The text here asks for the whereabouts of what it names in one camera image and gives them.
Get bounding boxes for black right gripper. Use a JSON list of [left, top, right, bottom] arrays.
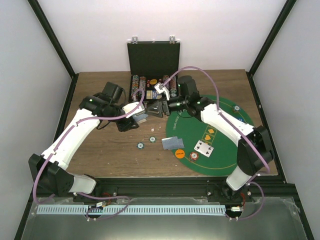
[[145, 96, 188, 119]]

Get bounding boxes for grey playing card deck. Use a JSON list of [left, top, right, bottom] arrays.
[[132, 113, 148, 124]]

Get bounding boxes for blue poker chip stack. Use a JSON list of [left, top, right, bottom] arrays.
[[136, 142, 145, 150]]

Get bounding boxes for orange big blind button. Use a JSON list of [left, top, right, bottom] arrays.
[[174, 149, 185, 159]]

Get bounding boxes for red poker chip stack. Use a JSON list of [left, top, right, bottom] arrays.
[[189, 151, 199, 162]]

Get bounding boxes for four of clubs card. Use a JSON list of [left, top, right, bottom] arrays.
[[194, 140, 214, 158]]

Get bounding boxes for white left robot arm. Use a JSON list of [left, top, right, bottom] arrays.
[[28, 82, 145, 203]]

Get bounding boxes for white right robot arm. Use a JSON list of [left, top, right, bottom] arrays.
[[154, 75, 275, 202]]

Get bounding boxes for boxed card decks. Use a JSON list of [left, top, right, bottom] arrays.
[[145, 90, 162, 100]]

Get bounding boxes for yellow dealer chip in case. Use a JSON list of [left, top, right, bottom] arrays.
[[149, 79, 158, 85]]

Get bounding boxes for chip row far right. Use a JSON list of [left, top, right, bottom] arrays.
[[169, 76, 178, 98]]

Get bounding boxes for chip row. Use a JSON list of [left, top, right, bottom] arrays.
[[138, 76, 147, 98], [131, 75, 140, 101], [162, 75, 170, 84], [169, 76, 178, 98]]

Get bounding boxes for chip row far left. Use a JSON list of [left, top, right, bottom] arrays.
[[131, 75, 140, 101]]

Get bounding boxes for black poker chip case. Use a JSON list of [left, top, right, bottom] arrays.
[[127, 37, 181, 106]]

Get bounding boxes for round green poker mat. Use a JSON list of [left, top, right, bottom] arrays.
[[165, 96, 258, 176]]

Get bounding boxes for light blue slotted strip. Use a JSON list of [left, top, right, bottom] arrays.
[[36, 204, 226, 216]]

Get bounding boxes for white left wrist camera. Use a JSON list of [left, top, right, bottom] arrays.
[[122, 102, 146, 118]]

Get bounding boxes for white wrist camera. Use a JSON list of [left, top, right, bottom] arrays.
[[154, 82, 170, 101], [122, 102, 146, 118]]

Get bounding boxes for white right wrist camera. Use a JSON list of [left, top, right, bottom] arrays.
[[154, 82, 170, 101]]

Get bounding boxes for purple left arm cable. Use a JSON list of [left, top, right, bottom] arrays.
[[33, 89, 146, 221]]

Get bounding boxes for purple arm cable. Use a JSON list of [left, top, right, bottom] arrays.
[[33, 89, 146, 221], [163, 66, 271, 221]]

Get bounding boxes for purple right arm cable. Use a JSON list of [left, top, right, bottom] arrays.
[[163, 66, 271, 221]]

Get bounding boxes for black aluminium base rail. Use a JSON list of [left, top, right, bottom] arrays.
[[72, 176, 296, 203]]

